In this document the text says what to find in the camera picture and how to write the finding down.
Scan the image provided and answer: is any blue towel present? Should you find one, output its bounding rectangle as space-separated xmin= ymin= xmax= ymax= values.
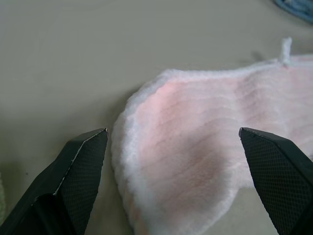
xmin=271 ymin=0 xmax=313 ymax=24

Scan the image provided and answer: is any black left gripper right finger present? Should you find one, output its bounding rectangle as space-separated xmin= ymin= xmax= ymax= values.
xmin=238 ymin=127 xmax=313 ymax=235

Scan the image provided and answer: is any pink fluffy towel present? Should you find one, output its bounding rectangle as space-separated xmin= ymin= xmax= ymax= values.
xmin=110 ymin=36 xmax=313 ymax=235

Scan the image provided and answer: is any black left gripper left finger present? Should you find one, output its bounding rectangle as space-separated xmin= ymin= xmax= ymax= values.
xmin=0 ymin=128 xmax=109 ymax=235

